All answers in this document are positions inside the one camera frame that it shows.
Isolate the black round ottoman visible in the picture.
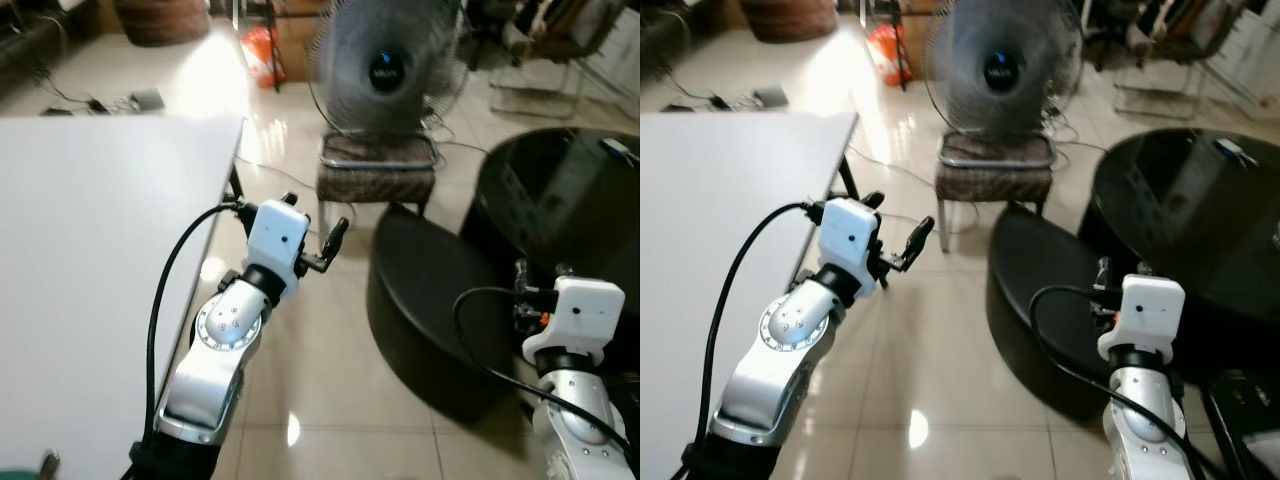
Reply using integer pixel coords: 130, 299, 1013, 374
364, 204, 536, 427
984, 202, 1126, 423

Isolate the patterned cushion metal chair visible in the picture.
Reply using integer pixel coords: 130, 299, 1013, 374
934, 131, 1060, 253
316, 131, 442, 233

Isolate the black round glass table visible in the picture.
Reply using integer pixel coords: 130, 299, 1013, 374
1084, 126, 1280, 353
464, 126, 641, 306

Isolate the orange bag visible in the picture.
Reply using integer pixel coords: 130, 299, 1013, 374
241, 25, 287, 90
867, 25, 914, 90

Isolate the black standing fan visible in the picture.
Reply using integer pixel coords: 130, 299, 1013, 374
304, 0, 472, 137
921, 0, 1087, 137

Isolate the small white and blue object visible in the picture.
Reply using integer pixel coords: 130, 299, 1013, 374
599, 137, 641, 167
1212, 136, 1260, 170

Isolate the black bin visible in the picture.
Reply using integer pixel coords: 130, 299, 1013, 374
1204, 369, 1280, 480

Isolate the brown wicker basket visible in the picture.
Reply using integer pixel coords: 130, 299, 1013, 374
114, 0, 214, 48
739, 0, 840, 44

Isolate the white drawer cabinet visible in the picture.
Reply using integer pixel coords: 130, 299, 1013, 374
1204, 0, 1280, 103
599, 8, 641, 93

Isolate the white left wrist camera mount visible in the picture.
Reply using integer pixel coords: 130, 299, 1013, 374
817, 197, 882, 293
244, 199, 312, 302

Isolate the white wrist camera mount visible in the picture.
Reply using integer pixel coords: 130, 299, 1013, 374
817, 197, 882, 293
522, 276, 627, 363
1096, 274, 1187, 367
244, 199, 312, 302

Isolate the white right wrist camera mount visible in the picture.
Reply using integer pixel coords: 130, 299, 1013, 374
522, 276, 627, 363
1096, 274, 1187, 367

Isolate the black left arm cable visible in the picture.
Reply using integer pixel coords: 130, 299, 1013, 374
125, 202, 251, 480
678, 202, 827, 480

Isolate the chrome frame chair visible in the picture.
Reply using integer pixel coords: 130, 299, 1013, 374
1109, 0, 1247, 122
484, 0, 627, 120

